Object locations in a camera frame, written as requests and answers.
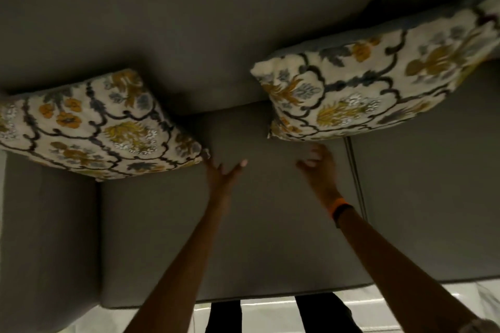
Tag orange and black wristband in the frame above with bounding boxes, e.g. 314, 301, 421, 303
327, 197, 355, 229

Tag person's left hand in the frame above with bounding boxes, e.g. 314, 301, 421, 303
201, 150, 249, 211

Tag person's left forearm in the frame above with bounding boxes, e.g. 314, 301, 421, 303
123, 203, 235, 333

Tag dark trousers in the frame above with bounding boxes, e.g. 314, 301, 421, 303
205, 292, 365, 333

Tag person's right forearm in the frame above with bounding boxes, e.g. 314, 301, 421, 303
336, 208, 483, 333

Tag grey fabric sofa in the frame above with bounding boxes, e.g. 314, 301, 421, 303
0, 0, 500, 333

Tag person's right hand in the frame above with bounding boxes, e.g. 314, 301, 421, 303
295, 144, 341, 207

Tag floral patterned cushion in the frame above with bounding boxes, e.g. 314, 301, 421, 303
0, 68, 204, 183
249, 0, 500, 142

